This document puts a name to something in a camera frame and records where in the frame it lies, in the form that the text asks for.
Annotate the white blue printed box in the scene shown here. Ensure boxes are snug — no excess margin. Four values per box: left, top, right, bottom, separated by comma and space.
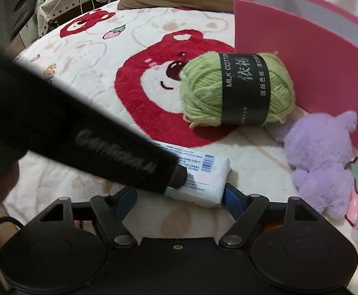
152, 141, 231, 208

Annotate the green yarn ball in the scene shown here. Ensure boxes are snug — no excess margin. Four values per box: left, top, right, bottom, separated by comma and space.
180, 51, 296, 128

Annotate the purple plush toy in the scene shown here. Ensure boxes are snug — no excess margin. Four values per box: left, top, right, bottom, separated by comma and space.
266, 111, 358, 219

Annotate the white bear print blanket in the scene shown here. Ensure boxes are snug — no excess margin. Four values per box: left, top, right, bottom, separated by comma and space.
3, 0, 358, 295

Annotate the cluttered side table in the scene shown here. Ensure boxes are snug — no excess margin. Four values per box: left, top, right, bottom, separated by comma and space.
36, 0, 109, 37

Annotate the pink paper box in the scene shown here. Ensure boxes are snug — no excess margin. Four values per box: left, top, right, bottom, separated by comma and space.
233, 0, 358, 148

